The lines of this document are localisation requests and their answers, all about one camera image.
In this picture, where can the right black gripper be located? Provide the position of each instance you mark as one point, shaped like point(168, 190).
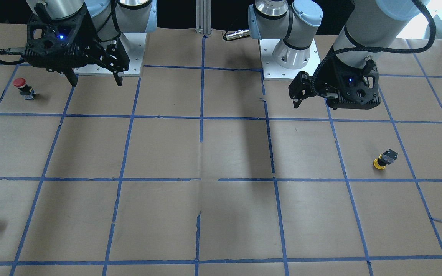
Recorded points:
point(93, 43)

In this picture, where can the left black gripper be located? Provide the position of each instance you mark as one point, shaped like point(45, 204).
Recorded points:
point(325, 81)

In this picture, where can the yellow push button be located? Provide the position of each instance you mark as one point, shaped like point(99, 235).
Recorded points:
point(386, 158)

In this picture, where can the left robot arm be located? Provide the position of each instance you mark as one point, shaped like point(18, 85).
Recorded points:
point(369, 30)

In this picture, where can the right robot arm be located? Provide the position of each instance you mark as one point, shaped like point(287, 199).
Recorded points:
point(111, 18)

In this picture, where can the red push button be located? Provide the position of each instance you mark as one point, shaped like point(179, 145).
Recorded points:
point(26, 91)

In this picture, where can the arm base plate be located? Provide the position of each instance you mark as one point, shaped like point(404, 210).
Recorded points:
point(273, 71)
point(135, 45)

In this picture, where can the aluminium frame post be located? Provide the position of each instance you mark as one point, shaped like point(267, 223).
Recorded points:
point(203, 17)

